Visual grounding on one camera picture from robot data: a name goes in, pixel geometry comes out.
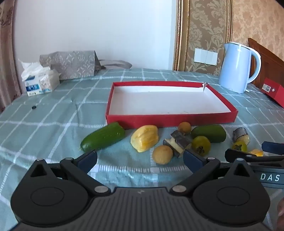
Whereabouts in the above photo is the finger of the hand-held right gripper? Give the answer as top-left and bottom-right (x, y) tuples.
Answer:
(261, 141), (284, 155)
(225, 148), (284, 163)

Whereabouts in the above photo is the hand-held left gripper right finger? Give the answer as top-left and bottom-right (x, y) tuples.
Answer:
(170, 148), (253, 194)

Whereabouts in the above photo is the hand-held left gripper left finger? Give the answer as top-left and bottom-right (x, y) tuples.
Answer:
(31, 150), (111, 196)

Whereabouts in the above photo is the dark sugar cane piece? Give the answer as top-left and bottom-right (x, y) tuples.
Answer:
(232, 128), (250, 144)
(163, 130), (193, 158)

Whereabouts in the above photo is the long dark green cucumber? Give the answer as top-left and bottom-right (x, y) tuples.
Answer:
(80, 122), (126, 153)

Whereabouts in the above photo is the tan round longan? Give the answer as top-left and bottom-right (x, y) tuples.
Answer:
(178, 122), (192, 135)
(152, 145), (173, 165)

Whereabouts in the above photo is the short green cucumber piece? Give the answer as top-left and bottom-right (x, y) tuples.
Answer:
(191, 125), (227, 143)

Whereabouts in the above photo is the red shallow cardboard box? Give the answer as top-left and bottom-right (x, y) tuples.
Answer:
(106, 81), (238, 129)

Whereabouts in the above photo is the green checked tablecloth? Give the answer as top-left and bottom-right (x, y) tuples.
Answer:
(0, 68), (284, 231)

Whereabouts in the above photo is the red box with label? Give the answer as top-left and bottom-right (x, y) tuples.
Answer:
(261, 78), (284, 108)

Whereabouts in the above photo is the light blue electric kettle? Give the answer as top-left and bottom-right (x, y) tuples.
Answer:
(219, 41), (262, 94)

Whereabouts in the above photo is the brown wooden headboard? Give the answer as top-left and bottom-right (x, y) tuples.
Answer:
(248, 38), (284, 89)

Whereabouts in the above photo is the white tissue pack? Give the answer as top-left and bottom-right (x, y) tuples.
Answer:
(18, 59), (61, 97)

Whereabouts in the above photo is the grey patterned gift bag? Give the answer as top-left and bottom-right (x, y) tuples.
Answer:
(39, 50), (132, 80)

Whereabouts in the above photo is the beige patterned curtain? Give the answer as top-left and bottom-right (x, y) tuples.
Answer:
(0, 0), (21, 114)

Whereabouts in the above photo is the white wall switch panel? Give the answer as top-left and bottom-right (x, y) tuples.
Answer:
(194, 48), (218, 66)

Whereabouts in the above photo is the gilded wall panel frame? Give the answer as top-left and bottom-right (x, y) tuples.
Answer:
(173, 0), (233, 72)

